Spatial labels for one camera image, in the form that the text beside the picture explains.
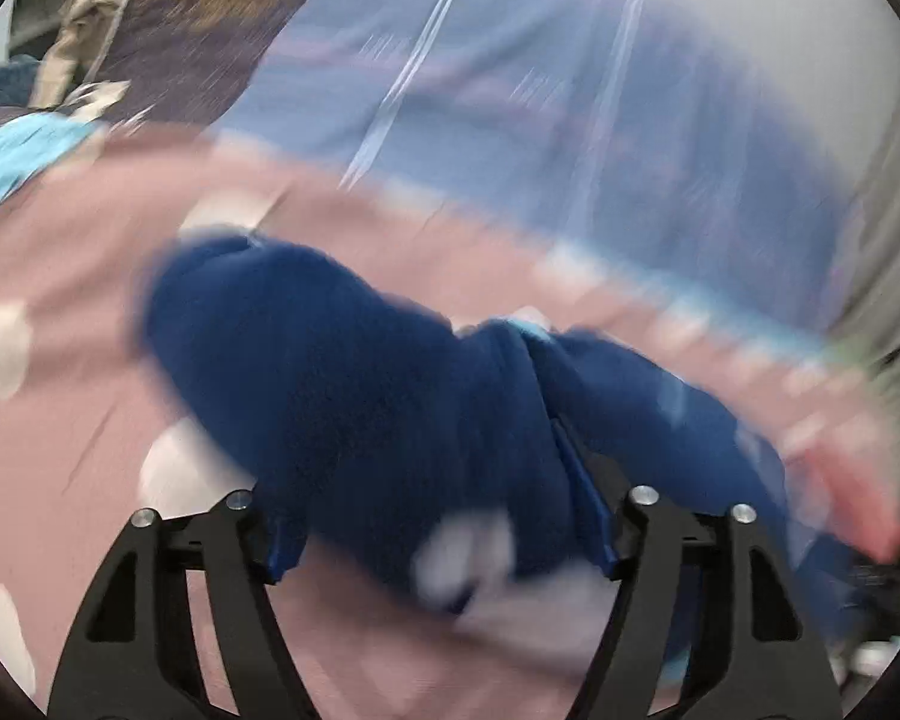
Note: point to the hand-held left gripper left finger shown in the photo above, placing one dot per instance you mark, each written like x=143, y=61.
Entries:
x=285, y=551

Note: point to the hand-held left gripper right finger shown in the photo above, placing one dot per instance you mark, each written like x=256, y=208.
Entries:
x=589, y=510

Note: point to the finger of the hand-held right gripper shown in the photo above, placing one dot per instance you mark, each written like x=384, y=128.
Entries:
x=881, y=585

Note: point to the navy star print fleece onesie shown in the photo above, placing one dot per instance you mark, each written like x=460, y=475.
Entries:
x=360, y=390

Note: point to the beige clothes pile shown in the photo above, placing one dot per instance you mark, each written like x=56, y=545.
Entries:
x=97, y=7

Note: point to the salmon folded cloth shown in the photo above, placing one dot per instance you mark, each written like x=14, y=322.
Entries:
x=862, y=495

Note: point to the pink polka dot blanket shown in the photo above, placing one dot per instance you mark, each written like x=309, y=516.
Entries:
x=67, y=405

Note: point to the blue plaid pillow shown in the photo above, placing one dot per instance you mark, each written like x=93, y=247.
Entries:
x=570, y=127

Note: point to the light blue blanket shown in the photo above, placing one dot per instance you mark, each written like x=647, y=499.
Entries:
x=15, y=157

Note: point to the dark floral pillow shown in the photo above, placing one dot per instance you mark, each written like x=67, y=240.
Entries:
x=210, y=22

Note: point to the dark blue fuzzy blanket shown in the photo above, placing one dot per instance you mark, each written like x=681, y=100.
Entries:
x=4, y=86

